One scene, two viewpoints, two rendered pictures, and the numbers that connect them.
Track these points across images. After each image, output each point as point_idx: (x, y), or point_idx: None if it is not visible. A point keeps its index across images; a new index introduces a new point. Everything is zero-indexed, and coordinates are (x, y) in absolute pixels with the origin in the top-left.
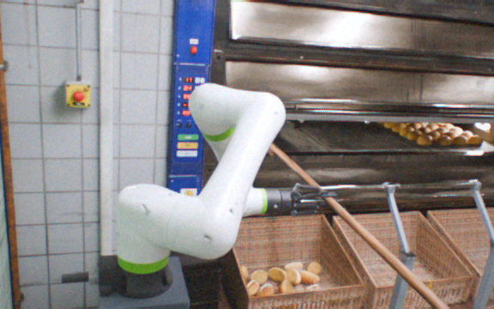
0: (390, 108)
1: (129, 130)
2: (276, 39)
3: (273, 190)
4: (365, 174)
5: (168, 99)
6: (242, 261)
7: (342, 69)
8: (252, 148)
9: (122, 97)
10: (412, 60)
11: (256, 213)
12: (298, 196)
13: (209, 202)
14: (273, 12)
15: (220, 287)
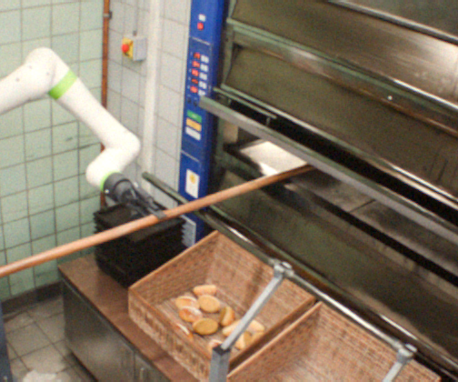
0: (416, 185)
1: (164, 91)
2: (264, 32)
3: (117, 176)
4: (382, 272)
5: None
6: (223, 284)
7: (359, 96)
8: None
9: (162, 58)
10: (453, 119)
11: (100, 190)
12: (131, 196)
13: None
14: (280, 0)
15: (183, 288)
